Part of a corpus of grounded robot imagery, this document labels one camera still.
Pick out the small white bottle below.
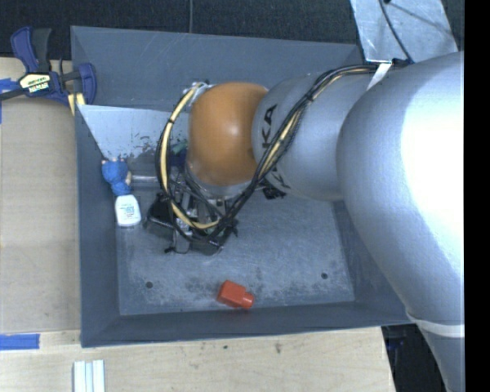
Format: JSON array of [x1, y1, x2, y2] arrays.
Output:
[[114, 194, 143, 229]]

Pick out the grey metal bin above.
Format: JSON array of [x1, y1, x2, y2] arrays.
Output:
[[69, 24, 412, 349]]

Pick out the red plastic block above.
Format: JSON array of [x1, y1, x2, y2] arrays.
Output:
[[216, 279, 256, 311]]

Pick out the pale wood board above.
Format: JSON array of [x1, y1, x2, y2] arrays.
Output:
[[0, 57, 83, 335]]

